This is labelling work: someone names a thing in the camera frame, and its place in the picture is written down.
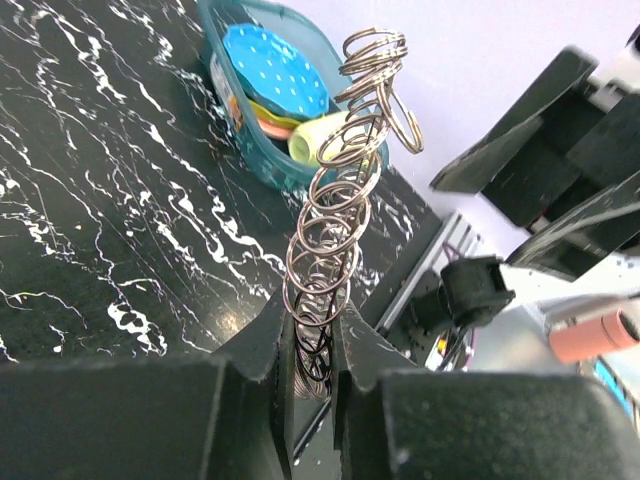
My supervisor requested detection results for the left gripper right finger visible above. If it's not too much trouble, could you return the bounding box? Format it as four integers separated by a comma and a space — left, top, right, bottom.
332, 307, 639, 480

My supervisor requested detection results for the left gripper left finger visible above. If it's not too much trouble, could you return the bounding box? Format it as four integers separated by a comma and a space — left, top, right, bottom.
1, 294, 294, 479

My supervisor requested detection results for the yellow plate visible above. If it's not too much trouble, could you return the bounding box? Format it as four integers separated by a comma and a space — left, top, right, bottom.
248, 99, 301, 130

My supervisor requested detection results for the blue polka dot plate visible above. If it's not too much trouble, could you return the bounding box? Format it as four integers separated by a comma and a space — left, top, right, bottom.
223, 24, 329, 121

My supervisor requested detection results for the pink plate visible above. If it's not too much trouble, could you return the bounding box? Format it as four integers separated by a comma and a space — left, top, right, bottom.
257, 118, 295, 141

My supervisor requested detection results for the teal plastic container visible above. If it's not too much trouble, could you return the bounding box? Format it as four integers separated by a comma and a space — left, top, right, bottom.
197, 1, 351, 191

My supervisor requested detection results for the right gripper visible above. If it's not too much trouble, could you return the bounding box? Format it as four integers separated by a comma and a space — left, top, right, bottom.
430, 47, 639, 280

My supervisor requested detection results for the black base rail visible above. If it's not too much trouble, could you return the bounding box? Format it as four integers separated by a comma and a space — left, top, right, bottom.
375, 213, 515, 372

